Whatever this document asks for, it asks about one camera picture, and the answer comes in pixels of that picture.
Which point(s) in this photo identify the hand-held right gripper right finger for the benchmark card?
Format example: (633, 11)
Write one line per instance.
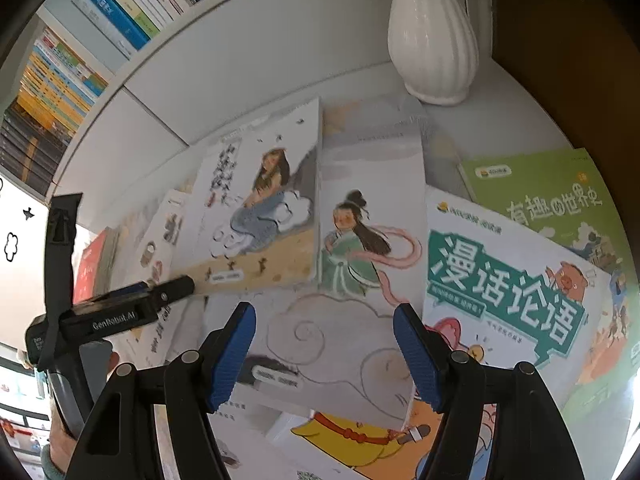
(420, 360)

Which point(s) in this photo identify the white book with small figures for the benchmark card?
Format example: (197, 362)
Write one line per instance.
(165, 240)

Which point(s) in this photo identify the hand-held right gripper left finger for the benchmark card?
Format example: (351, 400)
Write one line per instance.
(230, 360)

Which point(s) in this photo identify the black cloud wall sticker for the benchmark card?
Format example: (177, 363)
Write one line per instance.
(11, 247)

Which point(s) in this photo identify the row of dark spined books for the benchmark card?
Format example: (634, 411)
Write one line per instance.
(25, 155)

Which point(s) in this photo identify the person's left hand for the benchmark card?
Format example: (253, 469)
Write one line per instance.
(60, 437)

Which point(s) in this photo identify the white book with mermaid picture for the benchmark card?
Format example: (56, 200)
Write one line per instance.
(260, 200)

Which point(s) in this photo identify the red book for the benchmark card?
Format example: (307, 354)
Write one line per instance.
(95, 265)

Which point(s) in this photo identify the plain white book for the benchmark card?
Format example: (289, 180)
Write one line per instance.
(250, 422)

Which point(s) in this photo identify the pale grey book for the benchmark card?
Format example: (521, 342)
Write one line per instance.
(370, 120)

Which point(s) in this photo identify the row of yellow spined books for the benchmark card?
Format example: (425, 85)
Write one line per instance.
(55, 85)

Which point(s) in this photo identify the white book green-robed girl picture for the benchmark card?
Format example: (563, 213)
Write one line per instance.
(350, 260)

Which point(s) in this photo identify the white book with teal title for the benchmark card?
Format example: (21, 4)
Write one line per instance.
(500, 280)

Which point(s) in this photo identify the row of white blue books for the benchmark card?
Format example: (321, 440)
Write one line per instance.
(125, 10)

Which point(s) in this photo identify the white bookshelf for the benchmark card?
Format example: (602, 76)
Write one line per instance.
(250, 70)

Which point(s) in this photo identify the light green book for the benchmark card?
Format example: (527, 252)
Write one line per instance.
(550, 195)

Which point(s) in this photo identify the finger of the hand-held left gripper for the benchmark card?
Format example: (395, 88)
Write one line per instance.
(172, 287)

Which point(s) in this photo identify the white ribbed vase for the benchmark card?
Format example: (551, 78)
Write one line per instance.
(430, 35)

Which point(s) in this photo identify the black bird wall sticker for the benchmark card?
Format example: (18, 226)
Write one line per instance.
(27, 214)

